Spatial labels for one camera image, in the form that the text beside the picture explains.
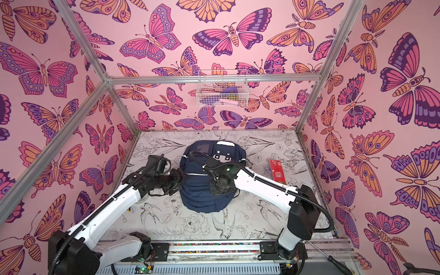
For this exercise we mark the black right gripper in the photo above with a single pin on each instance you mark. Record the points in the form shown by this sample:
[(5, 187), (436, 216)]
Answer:
[(211, 170)]

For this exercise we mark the navy blue student backpack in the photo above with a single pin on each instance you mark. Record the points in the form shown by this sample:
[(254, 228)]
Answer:
[(195, 191)]

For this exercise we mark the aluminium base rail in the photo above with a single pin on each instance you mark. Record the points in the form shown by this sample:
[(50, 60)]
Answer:
[(240, 258)]

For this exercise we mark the white wire wall basket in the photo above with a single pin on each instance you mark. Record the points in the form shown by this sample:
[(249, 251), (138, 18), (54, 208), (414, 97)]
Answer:
[(226, 87)]

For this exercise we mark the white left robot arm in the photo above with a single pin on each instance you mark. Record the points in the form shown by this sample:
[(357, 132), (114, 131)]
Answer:
[(81, 250)]

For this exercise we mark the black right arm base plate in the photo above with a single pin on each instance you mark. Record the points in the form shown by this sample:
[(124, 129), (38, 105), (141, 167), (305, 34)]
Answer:
[(271, 250)]

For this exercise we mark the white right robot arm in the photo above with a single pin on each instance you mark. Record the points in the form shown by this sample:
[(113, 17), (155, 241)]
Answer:
[(305, 215)]

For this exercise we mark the small green circuit board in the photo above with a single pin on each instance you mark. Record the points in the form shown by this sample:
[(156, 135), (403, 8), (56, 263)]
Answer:
[(143, 269)]

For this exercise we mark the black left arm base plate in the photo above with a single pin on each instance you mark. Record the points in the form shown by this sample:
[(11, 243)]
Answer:
[(155, 252)]

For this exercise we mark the black screwdriver handle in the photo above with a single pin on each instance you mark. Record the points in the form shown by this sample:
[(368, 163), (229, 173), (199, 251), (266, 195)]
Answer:
[(341, 267)]

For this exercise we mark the red pencil box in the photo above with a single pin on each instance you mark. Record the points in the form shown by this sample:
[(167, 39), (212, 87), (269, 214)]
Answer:
[(277, 171)]

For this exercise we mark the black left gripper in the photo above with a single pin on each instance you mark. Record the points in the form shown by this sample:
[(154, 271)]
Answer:
[(177, 179)]

